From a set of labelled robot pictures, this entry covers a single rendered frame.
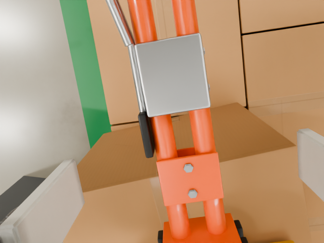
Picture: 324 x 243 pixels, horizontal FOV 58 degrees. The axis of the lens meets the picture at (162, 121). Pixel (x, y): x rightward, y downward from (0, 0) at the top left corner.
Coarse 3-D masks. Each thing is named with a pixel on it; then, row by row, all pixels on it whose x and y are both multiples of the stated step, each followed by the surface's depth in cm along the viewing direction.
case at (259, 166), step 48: (96, 144) 75; (192, 144) 56; (240, 144) 50; (288, 144) 45; (96, 192) 46; (144, 192) 46; (240, 192) 46; (288, 192) 45; (96, 240) 48; (144, 240) 48; (288, 240) 47
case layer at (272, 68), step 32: (96, 0) 78; (160, 0) 77; (224, 0) 77; (256, 0) 76; (288, 0) 76; (320, 0) 76; (96, 32) 79; (160, 32) 79; (224, 32) 78; (256, 32) 87; (288, 32) 78; (320, 32) 78; (128, 64) 81; (224, 64) 80; (256, 64) 80; (288, 64) 80; (320, 64) 80; (128, 96) 83; (224, 96) 82; (256, 96) 82; (288, 96) 82; (320, 96) 82; (288, 128) 84; (320, 128) 84; (320, 224) 90
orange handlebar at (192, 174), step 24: (144, 0) 26; (192, 0) 26; (144, 24) 27; (192, 24) 27; (168, 120) 29; (192, 120) 29; (168, 144) 29; (168, 168) 29; (192, 168) 29; (216, 168) 29; (168, 192) 30; (192, 192) 29; (216, 192) 30; (168, 216) 32; (216, 216) 31
